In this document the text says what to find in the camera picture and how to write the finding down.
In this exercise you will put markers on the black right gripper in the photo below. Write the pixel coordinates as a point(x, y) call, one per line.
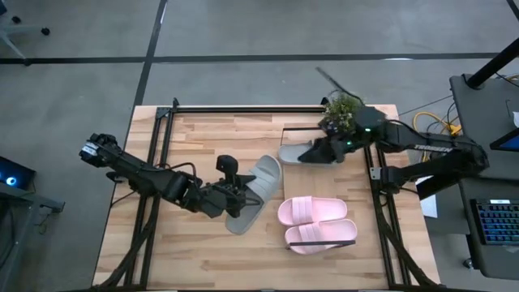
point(344, 147)

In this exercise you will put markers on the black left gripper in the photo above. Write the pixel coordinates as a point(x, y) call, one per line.
point(221, 200)

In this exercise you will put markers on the grey rubber slide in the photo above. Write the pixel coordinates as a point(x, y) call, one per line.
point(290, 153)
point(265, 174)

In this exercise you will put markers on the pink rubber slide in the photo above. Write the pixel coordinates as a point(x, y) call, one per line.
point(324, 233)
point(296, 211)

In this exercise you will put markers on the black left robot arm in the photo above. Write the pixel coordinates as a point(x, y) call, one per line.
point(138, 174)

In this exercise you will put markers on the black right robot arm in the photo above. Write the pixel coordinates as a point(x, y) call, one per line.
point(405, 138)

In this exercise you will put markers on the wooden shoe shelf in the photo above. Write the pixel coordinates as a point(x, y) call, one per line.
point(316, 182)

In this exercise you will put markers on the small green potted plant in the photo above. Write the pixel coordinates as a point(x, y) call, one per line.
point(340, 113)

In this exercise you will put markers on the white paper sheet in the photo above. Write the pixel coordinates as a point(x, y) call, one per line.
point(430, 207)

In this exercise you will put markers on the grey desk with pole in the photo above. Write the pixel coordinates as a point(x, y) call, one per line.
point(482, 121)

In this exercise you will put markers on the black desk caster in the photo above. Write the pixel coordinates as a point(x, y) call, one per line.
point(468, 263)

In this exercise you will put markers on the blue screen tablet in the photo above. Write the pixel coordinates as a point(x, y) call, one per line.
point(509, 142)

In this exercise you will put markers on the black pole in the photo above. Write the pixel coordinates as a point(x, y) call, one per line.
point(490, 65)

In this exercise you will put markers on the backlit computer keyboard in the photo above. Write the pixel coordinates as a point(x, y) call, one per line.
point(500, 223)

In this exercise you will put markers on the grey desk with keyboard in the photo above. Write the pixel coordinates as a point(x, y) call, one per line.
point(498, 259)

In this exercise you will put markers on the grey side bench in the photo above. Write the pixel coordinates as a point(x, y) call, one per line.
point(24, 194)

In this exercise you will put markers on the black computer with blue light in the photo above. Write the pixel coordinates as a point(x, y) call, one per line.
point(18, 172)

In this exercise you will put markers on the grey office chair base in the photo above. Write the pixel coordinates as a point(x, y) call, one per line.
point(20, 28)

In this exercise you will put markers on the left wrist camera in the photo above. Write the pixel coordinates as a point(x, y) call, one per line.
point(227, 166)

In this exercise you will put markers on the black aluminium table frame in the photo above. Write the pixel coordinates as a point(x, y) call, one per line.
point(243, 109)

